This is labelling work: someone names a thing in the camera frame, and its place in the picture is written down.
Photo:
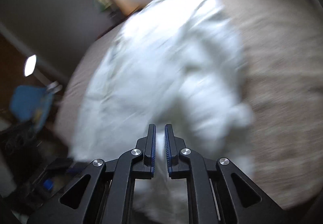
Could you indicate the blue chair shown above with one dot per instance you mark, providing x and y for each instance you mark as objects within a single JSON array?
[{"x": 31, "y": 103}]

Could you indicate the white shirt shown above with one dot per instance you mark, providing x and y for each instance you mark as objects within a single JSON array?
[{"x": 177, "y": 62}]

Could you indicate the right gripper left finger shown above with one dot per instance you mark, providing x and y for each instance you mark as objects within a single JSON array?
[{"x": 121, "y": 175}]

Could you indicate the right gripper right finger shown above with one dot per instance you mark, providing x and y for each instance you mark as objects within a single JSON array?
[{"x": 185, "y": 163}]

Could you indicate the small white desk lamp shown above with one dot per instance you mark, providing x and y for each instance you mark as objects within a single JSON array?
[{"x": 30, "y": 65}]

